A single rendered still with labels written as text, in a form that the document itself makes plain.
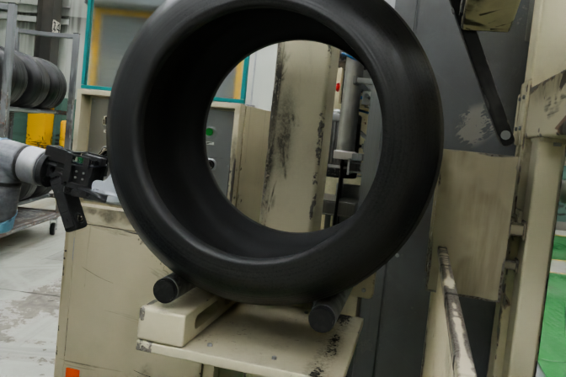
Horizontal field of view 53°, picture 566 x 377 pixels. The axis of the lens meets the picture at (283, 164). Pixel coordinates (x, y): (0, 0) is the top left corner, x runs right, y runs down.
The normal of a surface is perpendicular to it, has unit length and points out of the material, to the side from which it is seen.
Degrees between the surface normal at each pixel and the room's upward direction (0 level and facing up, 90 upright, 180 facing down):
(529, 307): 90
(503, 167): 90
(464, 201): 90
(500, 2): 162
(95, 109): 90
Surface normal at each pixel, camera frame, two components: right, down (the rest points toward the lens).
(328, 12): -0.14, -0.12
